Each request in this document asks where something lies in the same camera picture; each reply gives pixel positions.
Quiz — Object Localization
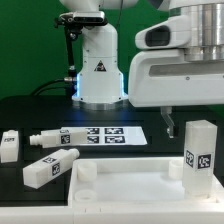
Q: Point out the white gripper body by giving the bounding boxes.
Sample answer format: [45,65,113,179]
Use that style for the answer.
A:
[128,49,224,107]

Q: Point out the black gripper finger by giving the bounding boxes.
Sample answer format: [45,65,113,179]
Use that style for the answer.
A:
[160,106,175,138]

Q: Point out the white desk tabletop tray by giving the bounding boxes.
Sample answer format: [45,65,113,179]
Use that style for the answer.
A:
[68,157,224,206]

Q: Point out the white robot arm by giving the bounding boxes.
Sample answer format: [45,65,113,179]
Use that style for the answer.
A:
[59,0,224,137]

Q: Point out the white marker sheet with tags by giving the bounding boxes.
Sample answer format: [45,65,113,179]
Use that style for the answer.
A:
[59,126,148,148]

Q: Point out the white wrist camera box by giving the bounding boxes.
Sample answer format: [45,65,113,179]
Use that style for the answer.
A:
[135,15,190,50]

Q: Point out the black base cables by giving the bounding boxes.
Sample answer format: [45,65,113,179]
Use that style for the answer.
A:
[31,78,76,97]

